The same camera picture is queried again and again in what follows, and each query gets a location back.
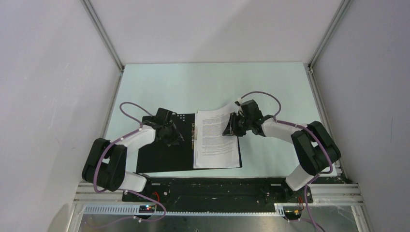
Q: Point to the beige and black file folder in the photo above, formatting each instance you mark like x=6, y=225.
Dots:
x=157, y=157

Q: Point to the controller board with leds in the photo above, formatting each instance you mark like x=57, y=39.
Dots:
x=147, y=209
x=292, y=215

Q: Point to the right controller board with leds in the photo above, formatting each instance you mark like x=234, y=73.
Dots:
x=292, y=215

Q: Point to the aluminium corner post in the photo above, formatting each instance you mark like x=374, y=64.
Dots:
x=98, y=25
x=331, y=29

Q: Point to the aluminium frame rail front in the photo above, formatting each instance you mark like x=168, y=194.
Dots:
x=118, y=203

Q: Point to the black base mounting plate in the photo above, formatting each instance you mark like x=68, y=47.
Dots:
x=222, y=195

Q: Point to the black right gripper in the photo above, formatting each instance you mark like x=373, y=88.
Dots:
x=231, y=129

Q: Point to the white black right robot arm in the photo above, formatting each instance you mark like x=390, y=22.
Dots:
x=315, y=149

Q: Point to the left aluminium corner post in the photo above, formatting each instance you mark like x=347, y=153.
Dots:
x=98, y=25

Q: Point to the right aluminium corner post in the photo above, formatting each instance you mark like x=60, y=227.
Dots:
x=331, y=29

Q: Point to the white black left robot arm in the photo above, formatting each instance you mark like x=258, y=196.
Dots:
x=105, y=166

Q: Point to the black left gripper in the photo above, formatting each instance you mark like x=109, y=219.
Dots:
x=175, y=136

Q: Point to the left controller board with leds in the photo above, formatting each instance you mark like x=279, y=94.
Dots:
x=147, y=209

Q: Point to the printed text paper sheets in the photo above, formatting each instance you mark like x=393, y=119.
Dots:
x=212, y=150

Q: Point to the metal folder clip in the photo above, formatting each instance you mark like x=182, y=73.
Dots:
x=193, y=136

